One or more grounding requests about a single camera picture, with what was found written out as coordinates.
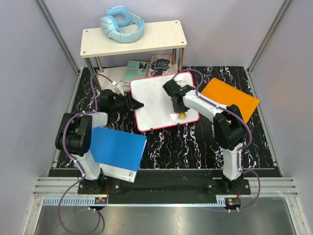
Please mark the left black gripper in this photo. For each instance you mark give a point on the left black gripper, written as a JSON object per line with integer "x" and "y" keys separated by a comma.
{"x": 127, "y": 98}

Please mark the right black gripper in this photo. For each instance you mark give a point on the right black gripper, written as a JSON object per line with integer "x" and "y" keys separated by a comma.
{"x": 177, "y": 110}

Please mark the yellow whiteboard eraser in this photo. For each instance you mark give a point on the yellow whiteboard eraser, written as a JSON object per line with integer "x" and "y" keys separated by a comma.
{"x": 181, "y": 115}

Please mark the pink framed whiteboard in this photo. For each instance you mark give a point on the pink framed whiteboard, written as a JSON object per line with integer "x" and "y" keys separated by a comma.
{"x": 157, "y": 112}

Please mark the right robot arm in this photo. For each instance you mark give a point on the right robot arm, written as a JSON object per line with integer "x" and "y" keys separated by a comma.
{"x": 228, "y": 126}

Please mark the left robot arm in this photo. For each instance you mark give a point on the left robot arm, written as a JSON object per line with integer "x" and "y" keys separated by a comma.
{"x": 74, "y": 135}

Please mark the teal book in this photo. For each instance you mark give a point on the teal book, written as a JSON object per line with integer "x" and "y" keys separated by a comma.
{"x": 135, "y": 70}

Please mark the orange folder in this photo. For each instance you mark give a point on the orange folder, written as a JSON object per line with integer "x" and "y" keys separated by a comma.
{"x": 223, "y": 93}

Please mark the Little Women book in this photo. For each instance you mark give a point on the Little Women book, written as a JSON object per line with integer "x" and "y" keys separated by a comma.
{"x": 160, "y": 64}

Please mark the blue binder folder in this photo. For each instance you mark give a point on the blue binder folder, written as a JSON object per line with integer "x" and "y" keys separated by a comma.
{"x": 118, "y": 153}

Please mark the white two-tier shelf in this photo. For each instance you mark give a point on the white two-tier shelf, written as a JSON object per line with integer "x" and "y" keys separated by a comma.
{"x": 155, "y": 36}

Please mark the light blue headphones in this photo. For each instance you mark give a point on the light blue headphones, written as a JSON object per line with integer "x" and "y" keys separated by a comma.
{"x": 118, "y": 17}

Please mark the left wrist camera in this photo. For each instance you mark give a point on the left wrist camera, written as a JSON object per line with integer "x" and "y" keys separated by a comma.
{"x": 121, "y": 87}

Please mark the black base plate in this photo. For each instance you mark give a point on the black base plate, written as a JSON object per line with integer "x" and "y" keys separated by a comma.
{"x": 207, "y": 181}

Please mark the aluminium front rail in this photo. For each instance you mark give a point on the aluminium front rail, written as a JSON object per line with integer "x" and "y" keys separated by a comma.
{"x": 159, "y": 192}

